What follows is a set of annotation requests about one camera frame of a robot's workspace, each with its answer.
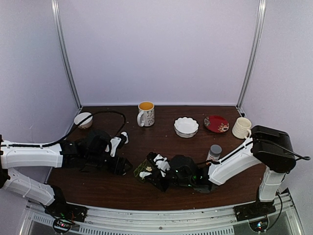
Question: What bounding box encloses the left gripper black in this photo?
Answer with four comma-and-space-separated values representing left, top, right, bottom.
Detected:
85, 152, 133, 175

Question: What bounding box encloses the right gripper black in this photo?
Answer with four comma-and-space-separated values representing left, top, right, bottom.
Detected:
145, 168, 194, 193

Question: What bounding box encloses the green pill organizer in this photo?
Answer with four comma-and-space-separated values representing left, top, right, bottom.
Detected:
134, 160, 156, 183

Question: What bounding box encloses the small white pill bottle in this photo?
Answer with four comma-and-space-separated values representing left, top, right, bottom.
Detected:
120, 132, 129, 144

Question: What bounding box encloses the floral mug yellow inside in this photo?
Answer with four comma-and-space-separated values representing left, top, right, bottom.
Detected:
137, 101, 155, 127

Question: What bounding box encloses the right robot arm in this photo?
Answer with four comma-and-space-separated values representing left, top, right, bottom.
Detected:
139, 125, 296, 216

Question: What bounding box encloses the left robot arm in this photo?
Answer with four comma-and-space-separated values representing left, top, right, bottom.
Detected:
0, 130, 133, 217

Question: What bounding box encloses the small white tea cup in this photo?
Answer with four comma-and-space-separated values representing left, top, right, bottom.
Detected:
74, 112, 93, 130

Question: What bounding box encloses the white fluted bowl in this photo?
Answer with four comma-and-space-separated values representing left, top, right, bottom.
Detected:
174, 117, 199, 139

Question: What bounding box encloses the amber bottle grey cap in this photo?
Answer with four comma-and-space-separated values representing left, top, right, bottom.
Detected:
207, 144, 222, 161

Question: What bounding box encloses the red floral plate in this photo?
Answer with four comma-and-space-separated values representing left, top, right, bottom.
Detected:
203, 115, 229, 134

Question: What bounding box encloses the cream ribbed mug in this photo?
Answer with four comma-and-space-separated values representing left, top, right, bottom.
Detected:
232, 117, 252, 139

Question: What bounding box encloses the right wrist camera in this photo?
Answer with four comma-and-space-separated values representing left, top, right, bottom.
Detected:
147, 152, 171, 178

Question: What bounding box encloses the left black braided cable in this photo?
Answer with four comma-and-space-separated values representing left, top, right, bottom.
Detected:
0, 110, 127, 149

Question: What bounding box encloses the black braided cable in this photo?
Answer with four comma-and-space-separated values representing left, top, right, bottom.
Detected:
200, 137, 311, 221
0, 110, 127, 149

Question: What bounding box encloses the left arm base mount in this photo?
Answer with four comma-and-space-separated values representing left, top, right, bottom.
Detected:
45, 186, 88, 222

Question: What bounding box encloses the aluminium front rail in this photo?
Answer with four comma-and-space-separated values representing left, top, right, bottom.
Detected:
19, 193, 304, 235

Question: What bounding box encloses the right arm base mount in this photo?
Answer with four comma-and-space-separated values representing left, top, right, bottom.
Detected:
233, 196, 276, 222

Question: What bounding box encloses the right black braided cable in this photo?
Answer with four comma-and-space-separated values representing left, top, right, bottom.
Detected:
200, 137, 311, 221

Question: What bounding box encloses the left aluminium frame post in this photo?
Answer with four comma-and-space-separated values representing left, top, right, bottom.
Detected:
51, 0, 82, 109

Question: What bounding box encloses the aluminium frame post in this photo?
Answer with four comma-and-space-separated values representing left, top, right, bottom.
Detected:
236, 0, 267, 113
51, 0, 82, 109

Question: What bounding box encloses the right aluminium frame post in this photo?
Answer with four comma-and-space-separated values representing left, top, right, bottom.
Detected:
236, 0, 267, 113

